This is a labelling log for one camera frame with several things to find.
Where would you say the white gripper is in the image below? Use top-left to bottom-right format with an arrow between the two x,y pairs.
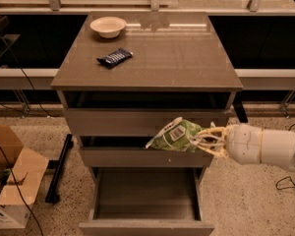
195,123 -> 263,164

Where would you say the green jalapeno chip bag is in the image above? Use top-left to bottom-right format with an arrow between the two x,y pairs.
146,117 -> 204,152

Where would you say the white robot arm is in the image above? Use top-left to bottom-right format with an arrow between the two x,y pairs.
193,124 -> 295,172

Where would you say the grey bottom drawer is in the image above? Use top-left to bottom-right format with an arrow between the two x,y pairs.
80,167 -> 214,236

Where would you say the grey drawer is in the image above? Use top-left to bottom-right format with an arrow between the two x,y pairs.
59,90 -> 231,137
80,136 -> 212,168
80,167 -> 214,236

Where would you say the grey drawer cabinet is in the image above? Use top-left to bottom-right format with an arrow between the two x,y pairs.
50,11 -> 244,169

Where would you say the grey middle drawer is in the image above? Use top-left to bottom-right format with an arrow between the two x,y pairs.
80,136 -> 212,168

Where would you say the dark blue snack bag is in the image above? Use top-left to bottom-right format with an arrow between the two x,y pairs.
97,48 -> 133,69

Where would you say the grey top drawer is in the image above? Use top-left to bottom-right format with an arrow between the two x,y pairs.
59,90 -> 231,137

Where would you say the white paper bowl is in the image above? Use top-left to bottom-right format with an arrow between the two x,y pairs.
90,17 -> 126,38

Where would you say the black bar on floor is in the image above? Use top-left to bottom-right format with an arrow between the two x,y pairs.
45,134 -> 74,204

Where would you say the brown cardboard box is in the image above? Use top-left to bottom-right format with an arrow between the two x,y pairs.
0,126 -> 49,206

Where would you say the white printed box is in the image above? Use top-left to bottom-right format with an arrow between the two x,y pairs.
0,205 -> 30,229

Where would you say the black bracket right of cabinet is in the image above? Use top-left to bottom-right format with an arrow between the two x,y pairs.
233,92 -> 248,123

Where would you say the black cable right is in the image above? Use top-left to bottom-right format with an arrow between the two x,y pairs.
275,117 -> 295,199

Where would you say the black cable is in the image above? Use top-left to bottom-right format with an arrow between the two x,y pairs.
0,32 -> 62,236
275,117 -> 295,199

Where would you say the black cable left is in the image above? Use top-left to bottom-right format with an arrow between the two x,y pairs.
0,32 -> 62,236

